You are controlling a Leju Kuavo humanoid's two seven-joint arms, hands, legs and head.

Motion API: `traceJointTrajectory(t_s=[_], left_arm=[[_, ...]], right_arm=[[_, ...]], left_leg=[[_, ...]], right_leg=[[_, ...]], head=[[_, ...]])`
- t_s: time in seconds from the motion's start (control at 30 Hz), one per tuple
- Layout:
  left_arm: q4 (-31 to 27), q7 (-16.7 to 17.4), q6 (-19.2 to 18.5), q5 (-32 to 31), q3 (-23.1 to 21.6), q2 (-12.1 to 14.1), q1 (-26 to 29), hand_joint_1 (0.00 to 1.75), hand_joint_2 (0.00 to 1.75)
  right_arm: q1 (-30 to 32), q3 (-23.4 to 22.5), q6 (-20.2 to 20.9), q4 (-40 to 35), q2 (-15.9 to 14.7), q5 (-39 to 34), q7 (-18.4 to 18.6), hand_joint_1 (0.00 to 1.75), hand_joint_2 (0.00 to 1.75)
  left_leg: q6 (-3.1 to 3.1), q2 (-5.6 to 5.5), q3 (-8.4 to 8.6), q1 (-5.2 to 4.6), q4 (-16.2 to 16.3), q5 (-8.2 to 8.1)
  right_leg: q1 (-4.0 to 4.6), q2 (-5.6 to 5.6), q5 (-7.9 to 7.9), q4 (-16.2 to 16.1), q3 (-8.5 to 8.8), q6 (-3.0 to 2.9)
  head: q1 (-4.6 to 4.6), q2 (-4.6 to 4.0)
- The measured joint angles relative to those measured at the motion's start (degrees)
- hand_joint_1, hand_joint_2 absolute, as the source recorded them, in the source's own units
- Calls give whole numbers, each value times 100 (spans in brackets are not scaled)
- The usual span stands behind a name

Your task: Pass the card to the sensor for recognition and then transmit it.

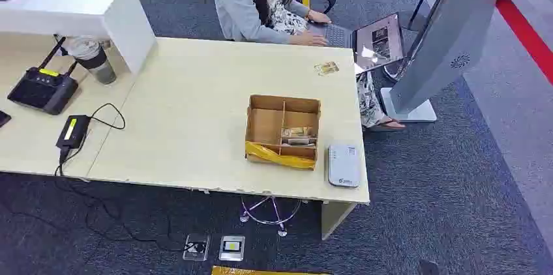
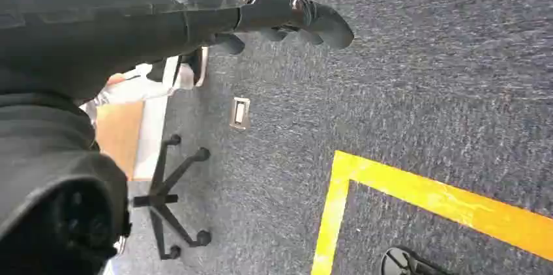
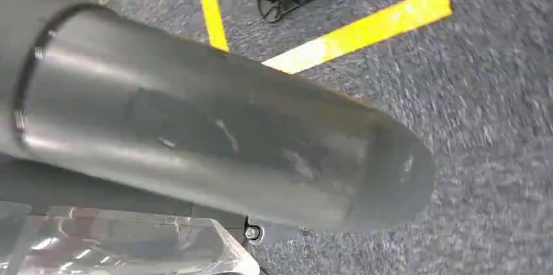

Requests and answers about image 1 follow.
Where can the wooden divided card box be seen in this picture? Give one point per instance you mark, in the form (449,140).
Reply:
(265,125)

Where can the black phone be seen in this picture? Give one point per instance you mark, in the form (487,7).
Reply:
(3,118)

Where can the chrome stool base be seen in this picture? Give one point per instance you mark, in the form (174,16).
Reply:
(270,212)

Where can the white card reader device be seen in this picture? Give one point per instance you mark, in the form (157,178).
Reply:
(343,165)

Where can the black power adapter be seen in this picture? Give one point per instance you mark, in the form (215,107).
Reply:
(73,131)

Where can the silver floor socket plate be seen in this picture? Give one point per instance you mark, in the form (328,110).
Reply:
(232,248)

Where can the white desk shelf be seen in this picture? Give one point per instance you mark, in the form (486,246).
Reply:
(73,9)

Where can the person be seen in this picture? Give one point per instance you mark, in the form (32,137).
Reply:
(255,5)

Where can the yellow tape on box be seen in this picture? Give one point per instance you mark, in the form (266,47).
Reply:
(276,157)

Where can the black router with antennas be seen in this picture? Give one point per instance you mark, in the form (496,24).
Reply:
(43,89)

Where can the grey laptop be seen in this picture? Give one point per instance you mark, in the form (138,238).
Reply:
(380,42)

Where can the open floor socket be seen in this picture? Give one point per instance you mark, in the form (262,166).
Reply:
(196,247)

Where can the card stack in box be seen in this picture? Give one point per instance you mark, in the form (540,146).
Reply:
(298,135)

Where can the grey insulated tumbler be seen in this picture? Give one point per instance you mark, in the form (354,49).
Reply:
(97,63)

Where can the pale wooden desk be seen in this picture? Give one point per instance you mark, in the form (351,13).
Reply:
(194,117)

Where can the grey kiosk stand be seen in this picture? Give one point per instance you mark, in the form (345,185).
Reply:
(449,35)

